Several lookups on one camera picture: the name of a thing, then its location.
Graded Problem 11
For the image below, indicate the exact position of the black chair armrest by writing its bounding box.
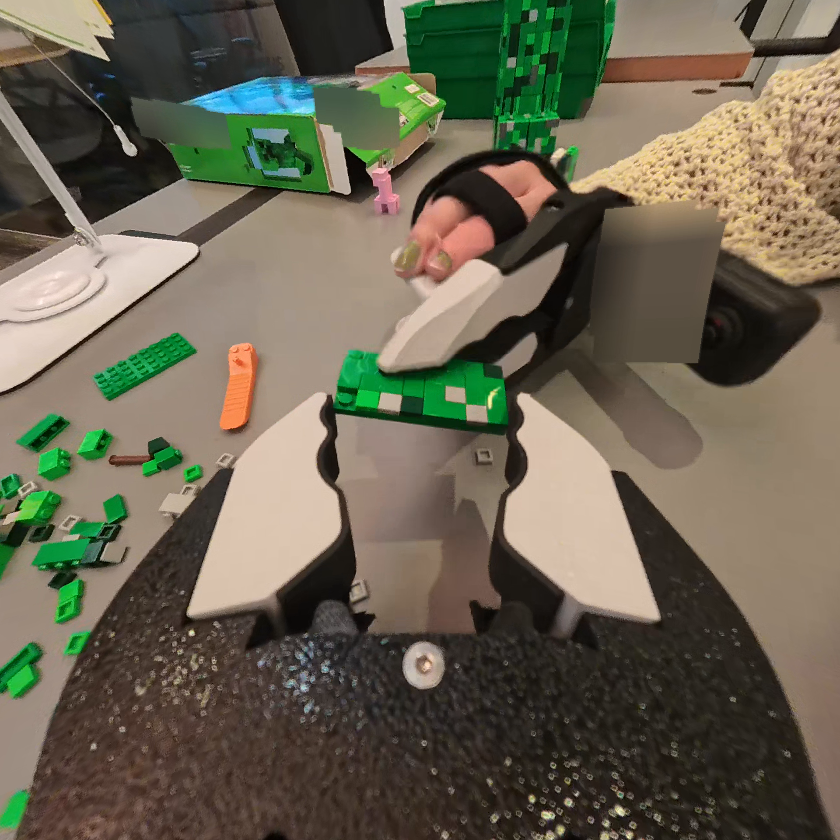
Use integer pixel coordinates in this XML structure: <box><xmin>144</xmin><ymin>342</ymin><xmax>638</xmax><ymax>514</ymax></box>
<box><xmin>747</xmin><ymin>32</ymin><xmax>832</xmax><ymax>59</ymax></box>

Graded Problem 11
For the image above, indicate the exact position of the green studded lego plate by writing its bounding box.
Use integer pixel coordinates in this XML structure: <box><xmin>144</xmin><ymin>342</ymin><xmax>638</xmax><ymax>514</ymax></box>
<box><xmin>92</xmin><ymin>332</ymin><xmax>198</xmax><ymax>402</ymax></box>

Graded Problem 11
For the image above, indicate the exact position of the orange brick separator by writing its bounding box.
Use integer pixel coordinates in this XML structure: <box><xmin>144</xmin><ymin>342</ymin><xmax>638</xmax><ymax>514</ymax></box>
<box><xmin>219</xmin><ymin>343</ymin><xmax>259</xmax><ymax>432</ymax></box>

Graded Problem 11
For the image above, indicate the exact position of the clear book stand white base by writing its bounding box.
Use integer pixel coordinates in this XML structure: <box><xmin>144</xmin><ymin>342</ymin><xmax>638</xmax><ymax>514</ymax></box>
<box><xmin>0</xmin><ymin>26</ymin><xmax>200</xmax><ymax>395</ymax></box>

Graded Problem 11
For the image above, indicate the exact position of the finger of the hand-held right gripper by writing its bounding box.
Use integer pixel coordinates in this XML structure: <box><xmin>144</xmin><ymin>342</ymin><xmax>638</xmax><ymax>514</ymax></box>
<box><xmin>377</xmin><ymin>244</ymin><xmax>570</xmax><ymax>375</ymax></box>

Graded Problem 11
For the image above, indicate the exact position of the person's right hand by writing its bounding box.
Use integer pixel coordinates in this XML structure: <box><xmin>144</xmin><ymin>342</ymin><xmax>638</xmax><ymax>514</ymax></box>
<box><xmin>392</xmin><ymin>161</ymin><xmax>560</xmax><ymax>282</ymax></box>

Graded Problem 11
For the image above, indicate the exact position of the person's right forearm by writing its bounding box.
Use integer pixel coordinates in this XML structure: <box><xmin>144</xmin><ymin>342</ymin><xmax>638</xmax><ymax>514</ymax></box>
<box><xmin>570</xmin><ymin>52</ymin><xmax>840</xmax><ymax>287</ymax></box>

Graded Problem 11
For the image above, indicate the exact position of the brown edged desk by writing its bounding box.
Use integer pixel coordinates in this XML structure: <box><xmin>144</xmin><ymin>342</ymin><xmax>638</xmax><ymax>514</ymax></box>
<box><xmin>602</xmin><ymin>51</ymin><xmax>753</xmax><ymax>84</ymax></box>

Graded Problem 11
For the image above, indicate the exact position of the green lego plate assembly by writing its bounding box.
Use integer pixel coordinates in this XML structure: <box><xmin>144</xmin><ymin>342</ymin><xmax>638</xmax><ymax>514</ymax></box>
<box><xmin>332</xmin><ymin>349</ymin><xmax>510</xmax><ymax>436</ymax></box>

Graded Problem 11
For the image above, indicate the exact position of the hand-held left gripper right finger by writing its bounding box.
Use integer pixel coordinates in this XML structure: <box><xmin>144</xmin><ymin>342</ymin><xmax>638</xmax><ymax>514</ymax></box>
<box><xmin>490</xmin><ymin>392</ymin><xmax>662</xmax><ymax>643</ymax></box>

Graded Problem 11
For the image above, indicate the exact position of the open instruction booklet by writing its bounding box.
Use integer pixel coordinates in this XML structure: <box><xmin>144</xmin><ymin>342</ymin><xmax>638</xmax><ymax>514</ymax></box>
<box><xmin>0</xmin><ymin>0</ymin><xmax>114</xmax><ymax>62</ymax></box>

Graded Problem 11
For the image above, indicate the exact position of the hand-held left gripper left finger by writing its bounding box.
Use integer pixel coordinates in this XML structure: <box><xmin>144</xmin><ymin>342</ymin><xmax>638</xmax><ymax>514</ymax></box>
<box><xmin>187</xmin><ymin>392</ymin><xmax>357</xmax><ymax>643</ymax></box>

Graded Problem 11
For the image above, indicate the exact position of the green lego creeper figure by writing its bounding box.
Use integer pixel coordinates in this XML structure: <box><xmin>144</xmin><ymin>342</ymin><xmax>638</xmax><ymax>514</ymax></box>
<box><xmin>493</xmin><ymin>0</ymin><xmax>580</xmax><ymax>184</ymax></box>

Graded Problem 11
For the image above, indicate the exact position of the green lego box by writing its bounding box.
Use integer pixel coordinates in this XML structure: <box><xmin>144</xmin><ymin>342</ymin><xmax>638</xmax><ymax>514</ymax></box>
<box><xmin>131</xmin><ymin>72</ymin><xmax>448</xmax><ymax>196</ymax></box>
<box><xmin>402</xmin><ymin>0</ymin><xmax>618</xmax><ymax>121</ymax></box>

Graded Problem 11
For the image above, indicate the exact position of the pink lego pig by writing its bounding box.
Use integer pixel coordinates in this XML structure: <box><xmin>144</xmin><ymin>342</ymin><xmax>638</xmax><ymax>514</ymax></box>
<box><xmin>372</xmin><ymin>167</ymin><xmax>402</xmax><ymax>216</ymax></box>

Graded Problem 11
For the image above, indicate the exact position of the pile of lego pieces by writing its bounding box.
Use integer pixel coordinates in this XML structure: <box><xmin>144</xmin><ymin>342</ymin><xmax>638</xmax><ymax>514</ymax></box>
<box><xmin>0</xmin><ymin>413</ymin><xmax>238</xmax><ymax>831</ymax></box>

